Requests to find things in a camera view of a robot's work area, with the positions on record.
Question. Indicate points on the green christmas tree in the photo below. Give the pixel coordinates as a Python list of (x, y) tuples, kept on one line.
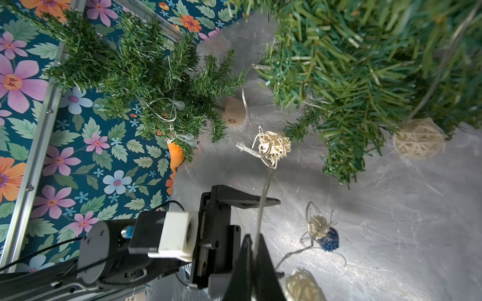
[(359, 69), (123, 72)]

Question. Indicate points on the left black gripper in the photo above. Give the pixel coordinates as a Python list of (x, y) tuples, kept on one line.
[(219, 241)]

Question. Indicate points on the clear bulb string light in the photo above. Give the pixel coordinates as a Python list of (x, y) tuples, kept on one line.
[(171, 109)]

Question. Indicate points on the orange shark plush toy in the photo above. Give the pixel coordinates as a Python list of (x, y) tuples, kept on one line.
[(177, 156)]

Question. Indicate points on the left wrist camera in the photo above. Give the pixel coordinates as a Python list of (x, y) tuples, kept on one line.
[(164, 234)]

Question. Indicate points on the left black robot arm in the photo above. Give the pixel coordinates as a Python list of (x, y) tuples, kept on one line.
[(128, 253)]

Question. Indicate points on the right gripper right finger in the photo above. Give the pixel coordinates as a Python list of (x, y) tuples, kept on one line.
[(264, 279)]

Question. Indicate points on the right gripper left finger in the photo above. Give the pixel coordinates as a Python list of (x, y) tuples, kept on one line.
[(240, 285)]

